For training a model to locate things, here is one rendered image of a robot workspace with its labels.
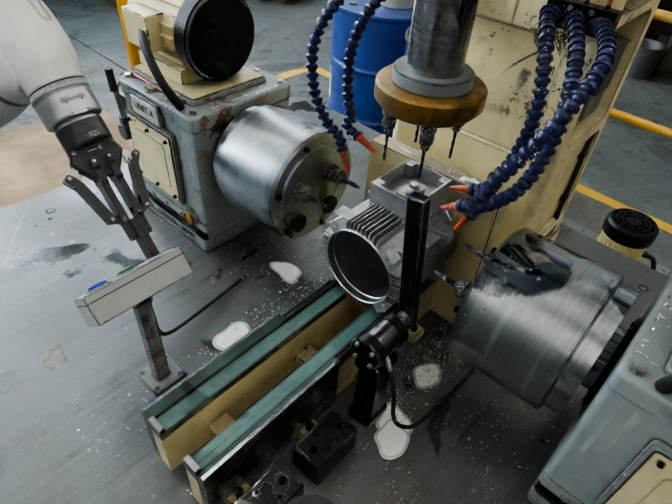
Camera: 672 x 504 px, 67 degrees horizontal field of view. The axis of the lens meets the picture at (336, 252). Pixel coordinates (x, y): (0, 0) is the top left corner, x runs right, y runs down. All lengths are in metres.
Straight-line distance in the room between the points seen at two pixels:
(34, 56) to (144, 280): 0.36
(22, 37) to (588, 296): 0.89
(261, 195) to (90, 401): 0.50
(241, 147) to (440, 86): 0.45
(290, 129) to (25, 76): 0.45
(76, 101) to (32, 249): 0.62
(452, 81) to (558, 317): 0.38
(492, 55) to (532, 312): 0.48
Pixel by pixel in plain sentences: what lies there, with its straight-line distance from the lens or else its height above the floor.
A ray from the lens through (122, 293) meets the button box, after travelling 0.86.
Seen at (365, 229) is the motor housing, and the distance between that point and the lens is 0.89.
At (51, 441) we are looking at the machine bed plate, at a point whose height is 0.80.
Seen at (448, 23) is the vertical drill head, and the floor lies 1.44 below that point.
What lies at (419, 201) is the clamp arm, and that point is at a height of 1.25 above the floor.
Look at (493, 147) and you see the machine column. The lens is 1.06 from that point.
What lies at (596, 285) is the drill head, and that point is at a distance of 0.82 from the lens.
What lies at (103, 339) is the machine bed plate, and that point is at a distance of 1.17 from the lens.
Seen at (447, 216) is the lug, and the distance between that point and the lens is 0.99.
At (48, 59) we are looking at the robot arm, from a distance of 0.90.
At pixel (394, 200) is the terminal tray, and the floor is 1.13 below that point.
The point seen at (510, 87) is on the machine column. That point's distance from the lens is 1.02.
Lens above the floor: 1.66
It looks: 41 degrees down
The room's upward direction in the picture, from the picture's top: 5 degrees clockwise
